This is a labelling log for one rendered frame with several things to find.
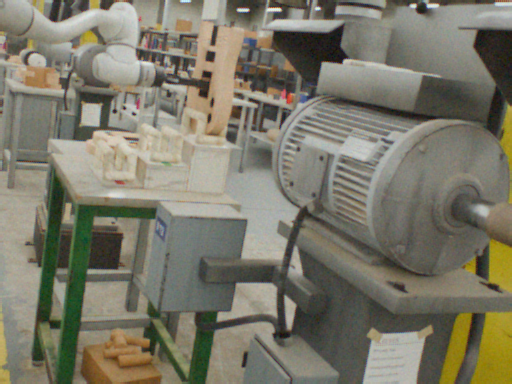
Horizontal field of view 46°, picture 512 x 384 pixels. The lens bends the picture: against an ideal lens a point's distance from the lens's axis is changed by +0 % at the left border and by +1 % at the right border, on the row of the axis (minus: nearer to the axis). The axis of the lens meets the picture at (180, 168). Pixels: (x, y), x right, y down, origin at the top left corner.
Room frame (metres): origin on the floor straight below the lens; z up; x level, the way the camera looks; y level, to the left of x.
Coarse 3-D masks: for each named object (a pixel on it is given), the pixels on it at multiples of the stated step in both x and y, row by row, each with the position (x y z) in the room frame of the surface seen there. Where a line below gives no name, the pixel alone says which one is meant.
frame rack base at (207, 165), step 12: (168, 144) 2.30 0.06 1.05; (192, 144) 2.07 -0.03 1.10; (204, 144) 2.11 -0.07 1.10; (192, 156) 2.05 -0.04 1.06; (204, 156) 2.07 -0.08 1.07; (216, 156) 2.08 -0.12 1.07; (228, 156) 2.10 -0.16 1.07; (192, 168) 2.06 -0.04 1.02; (204, 168) 2.07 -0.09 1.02; (216, 168) 2.09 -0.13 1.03; (192, 180) 2.06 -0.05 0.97; (204, 180) 2.07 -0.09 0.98; (216, 180) 2.09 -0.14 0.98; (204, 192) 2.08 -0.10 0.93; (216, 192) 2.09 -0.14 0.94
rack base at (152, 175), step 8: (144, 152) 2.20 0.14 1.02; (168, 152) 2.28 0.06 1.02; (144, 160) 2.05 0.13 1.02; (136, 168) 2.11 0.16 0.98; (144, 168) 2.01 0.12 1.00; (152, 168) 2.01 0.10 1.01; (160, 168) 2.01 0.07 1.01; (168, 168) 2.03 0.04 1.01; (176, 168) 2.04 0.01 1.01; (184, 168) 2.05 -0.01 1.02; (136, 176) 2.09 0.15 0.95; (144, 176) 2.00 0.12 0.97; (152, 176) 2.01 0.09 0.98; (160, 176) 2.02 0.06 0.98; (168, 176) 2.03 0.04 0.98; (176, 176) 2.04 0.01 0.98; (184, 176) 2.05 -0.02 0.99; (144, 184) 2.00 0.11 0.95; (152, 184) 2.01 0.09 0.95; (160, 184) 2.02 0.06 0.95; (168, 184) 2.03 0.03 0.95; (176, 184) 2.04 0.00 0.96; (184, 184) 2.05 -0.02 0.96
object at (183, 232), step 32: (160, 224) 1.11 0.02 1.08; (192, 224) 1.07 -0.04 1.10; (224, 224) 1.10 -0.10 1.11; (160, 256) 1.09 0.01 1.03; (192, 256) 1.08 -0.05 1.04; (224, 256) 1.10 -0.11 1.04; (160, 288) 1.06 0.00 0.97; (192, 288) 1.08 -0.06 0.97; (224, 288) 1.11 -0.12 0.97; (224, 320) 1.10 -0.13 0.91; (256, 320) 1.04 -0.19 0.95
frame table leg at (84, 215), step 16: (80, 208) 1.80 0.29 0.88; (80, 224) 1.80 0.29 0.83; (80, 240) 1.81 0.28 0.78; (80, 256) 1.81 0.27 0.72; (80, 272) 1.81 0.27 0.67; (80, 288) 1.81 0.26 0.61; (64, 304) 1.83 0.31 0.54; (80, 304) 1.82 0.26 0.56; (64, 320) 1.80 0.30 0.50; (64, 336) 1.80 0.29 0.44; (64, 352) 1.80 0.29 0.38; (64, 368) 1.81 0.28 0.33
